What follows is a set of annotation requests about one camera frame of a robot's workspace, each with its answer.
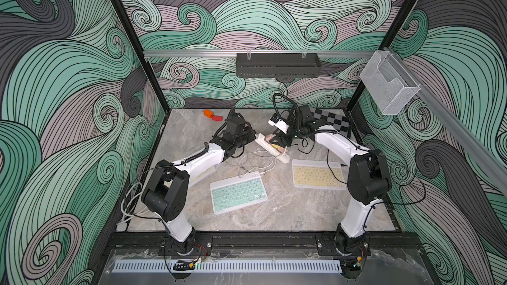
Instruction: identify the pink charger with white cable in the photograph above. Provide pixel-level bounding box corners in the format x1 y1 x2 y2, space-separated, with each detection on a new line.
265 134 275 143

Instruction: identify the yellow wireless keyboard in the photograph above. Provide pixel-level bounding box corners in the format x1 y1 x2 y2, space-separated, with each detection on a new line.
292 160 347 191
189 166 216 187

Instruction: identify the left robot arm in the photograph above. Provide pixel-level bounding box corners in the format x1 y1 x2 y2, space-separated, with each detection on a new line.
141 109 256 245

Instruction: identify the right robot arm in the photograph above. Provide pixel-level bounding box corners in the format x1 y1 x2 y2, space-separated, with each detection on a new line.
269 105 392 251

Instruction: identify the white power strip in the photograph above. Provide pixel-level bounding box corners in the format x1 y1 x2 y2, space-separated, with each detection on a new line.
255 133 290 164

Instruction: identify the yellow charger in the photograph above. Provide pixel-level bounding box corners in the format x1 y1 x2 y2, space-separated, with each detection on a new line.
274 145 287 154

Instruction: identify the orange block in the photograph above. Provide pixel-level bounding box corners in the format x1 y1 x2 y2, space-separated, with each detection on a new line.
203 110 214 119

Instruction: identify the black checkered board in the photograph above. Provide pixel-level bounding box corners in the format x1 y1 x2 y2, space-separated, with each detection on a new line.
310 108 351 137

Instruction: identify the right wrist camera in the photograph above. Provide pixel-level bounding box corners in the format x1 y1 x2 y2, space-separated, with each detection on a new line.
268 113 289 134

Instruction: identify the white cable of green keyboard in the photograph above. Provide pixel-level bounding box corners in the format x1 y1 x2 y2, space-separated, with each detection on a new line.
237 152 278 179

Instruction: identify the green wireless keyboard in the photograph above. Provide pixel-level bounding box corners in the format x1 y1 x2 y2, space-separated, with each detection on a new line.
210 172 268 215

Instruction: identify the black perforated wall tray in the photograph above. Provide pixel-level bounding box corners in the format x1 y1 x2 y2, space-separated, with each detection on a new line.
236 54 322 82

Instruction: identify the clear plastic wall bin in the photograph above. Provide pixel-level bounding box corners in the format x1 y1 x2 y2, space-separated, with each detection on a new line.
360 50 421 116

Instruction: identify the white power strip cord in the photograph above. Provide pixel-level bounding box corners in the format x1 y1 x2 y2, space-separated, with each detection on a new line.
115 181 145 232

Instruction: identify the aluminium wall rail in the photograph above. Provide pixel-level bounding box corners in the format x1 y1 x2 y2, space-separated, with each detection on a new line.
143 49 375 59

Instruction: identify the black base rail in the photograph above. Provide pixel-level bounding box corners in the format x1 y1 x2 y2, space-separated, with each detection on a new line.
106 231 422 258

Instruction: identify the white slotted cable duct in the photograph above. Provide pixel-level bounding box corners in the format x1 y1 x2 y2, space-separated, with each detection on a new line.
111 259 342 274

